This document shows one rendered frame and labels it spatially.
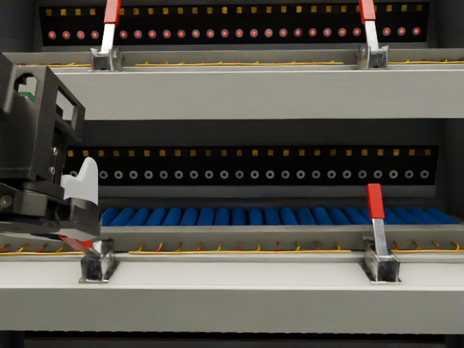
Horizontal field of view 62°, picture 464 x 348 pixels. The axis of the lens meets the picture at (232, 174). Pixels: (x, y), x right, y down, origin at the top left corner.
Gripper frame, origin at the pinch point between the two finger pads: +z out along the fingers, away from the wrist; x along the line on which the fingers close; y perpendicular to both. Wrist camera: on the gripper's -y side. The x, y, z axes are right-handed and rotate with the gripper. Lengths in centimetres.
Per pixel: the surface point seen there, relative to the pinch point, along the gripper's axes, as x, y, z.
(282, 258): -17.6, -1.2, 8.6
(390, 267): -27.4, -2.2, 5.9
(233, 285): -12.8, -3.9, 4.9
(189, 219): -7.4, 3.6, 14.0
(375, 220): -26.3, 2.2, 5.8
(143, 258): -3.7, -1.3, 8.6
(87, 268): 0.8, -2.5, 5.4
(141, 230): -2.9, 1.7, 9.9
